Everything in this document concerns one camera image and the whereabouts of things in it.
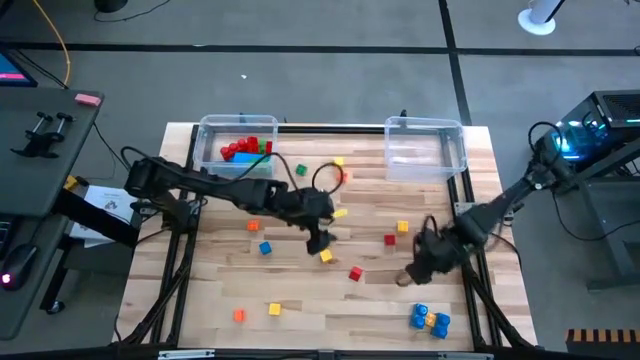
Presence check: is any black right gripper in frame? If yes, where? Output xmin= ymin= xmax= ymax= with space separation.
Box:
xmin=399 ymin=223 xmax=469 ymax=287

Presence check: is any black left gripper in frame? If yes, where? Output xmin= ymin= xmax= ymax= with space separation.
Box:
xmin=293 ymin=188 xmax=338 ymax=257

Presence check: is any blue large two-stud block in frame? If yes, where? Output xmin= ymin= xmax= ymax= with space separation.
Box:
xmin=430 ymin=312 xmax=452 ymax=341
xmin=408 ymin=302 xmax=430 ymax=330

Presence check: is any sky blue four-stud block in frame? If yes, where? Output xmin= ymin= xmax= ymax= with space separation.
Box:
xmin=231 ymin=151 xmax=272 ymax=167

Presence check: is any red large two-stud block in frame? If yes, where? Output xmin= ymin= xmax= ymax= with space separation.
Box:
xmin=219 ymin=142 xmax=242 ymax=163

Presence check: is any clear plastic bin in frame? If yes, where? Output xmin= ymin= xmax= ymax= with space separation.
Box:
xmin=383 ymin=115 xmax=469 ymax=184
xmin=192 ymin=113 xmax=279 ymax=180

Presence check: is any dark grey side table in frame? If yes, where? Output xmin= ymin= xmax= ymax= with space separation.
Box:
xmin=549 ymin=144 xmax=640 ymax=292

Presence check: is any white paper sheet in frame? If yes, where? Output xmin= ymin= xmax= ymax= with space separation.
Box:
xmin=68 ymin=184 xmax=144 ymax=250

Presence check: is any black flat bar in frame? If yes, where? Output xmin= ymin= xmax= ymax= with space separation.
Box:
xmin=52 ymin=188 xmax=141 ymax=249

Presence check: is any black computer with blue light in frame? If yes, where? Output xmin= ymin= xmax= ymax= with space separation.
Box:
xmin=534 ymin=89 xmax=640 ymax=175

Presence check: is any pink eraser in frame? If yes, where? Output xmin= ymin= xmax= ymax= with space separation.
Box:
xmin=74 ymin=92 xmax=103 ymax=108

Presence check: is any black pole white round base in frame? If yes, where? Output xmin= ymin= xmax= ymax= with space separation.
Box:
xmin=517 ymin=0 xmax=569 ymax=37

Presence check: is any dark grey desk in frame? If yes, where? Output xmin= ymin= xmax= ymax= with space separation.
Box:
xmin=0 ymin=87 xmax=105 ymax=342

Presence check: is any black desk clamp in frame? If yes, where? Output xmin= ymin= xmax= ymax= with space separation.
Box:
xmin=10 ymin=111 xmax=76 ymax=160

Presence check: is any black computer mouse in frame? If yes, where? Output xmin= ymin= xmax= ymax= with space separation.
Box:
xmin=1 ymin=242 xmax=40 ymax=292

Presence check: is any black keyboard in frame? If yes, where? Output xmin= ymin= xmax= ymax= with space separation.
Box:
xmin=0 ymin=214 xmax=14 ymax=251

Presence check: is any monitor with blue screen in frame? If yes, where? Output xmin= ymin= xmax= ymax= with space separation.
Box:
xmin=0 ymin=48 xmax=40 ymax=89

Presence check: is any silver metal bracket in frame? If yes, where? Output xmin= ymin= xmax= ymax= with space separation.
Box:
xmin=437 ymin=352 xmax=495 ymax=360
xmin=157 ymin=349 xmax=217 ymax=360

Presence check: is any black aluminium table frame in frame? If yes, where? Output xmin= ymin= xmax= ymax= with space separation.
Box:
xmin=112 ymin=122 xmax=539 ymax=351

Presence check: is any black power cable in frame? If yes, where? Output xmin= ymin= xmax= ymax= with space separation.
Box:
xmin=551 ymin=174 xmax=640 ymax=244

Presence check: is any yellow cable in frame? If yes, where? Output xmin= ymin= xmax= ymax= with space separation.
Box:
xmin=30 ymin=0 xmax=74 ymax=89

